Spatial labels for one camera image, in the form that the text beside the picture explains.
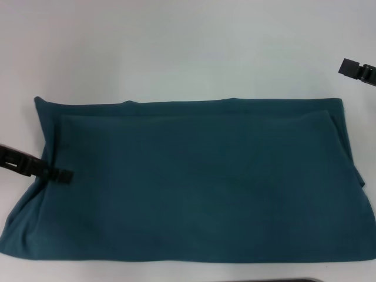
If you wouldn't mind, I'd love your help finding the teal T-shirt with FREE print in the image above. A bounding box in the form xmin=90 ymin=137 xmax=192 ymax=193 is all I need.
xmin=0 ymin=96 xmax=376 ymax=264

